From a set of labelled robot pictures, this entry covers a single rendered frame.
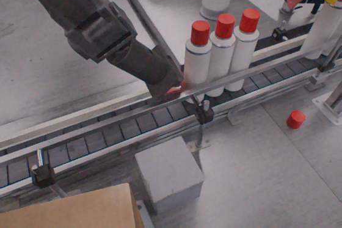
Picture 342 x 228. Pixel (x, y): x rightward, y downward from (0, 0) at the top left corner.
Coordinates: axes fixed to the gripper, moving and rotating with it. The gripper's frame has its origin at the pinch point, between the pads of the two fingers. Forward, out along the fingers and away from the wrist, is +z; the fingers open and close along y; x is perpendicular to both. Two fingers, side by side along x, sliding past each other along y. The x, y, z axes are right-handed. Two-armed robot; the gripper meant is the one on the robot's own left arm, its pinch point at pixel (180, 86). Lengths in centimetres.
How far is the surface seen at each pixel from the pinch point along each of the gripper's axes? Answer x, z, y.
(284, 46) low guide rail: -24.0, 21.1, 2.8
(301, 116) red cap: -15.3, 20.3, -14.8
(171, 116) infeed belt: 6.1, 2.1, -3.3
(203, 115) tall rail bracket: -1.7, -3.4, -10.8
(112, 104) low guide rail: 13.2, -7.4, 2.9
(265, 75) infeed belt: -15.4, 18.4, -1.8
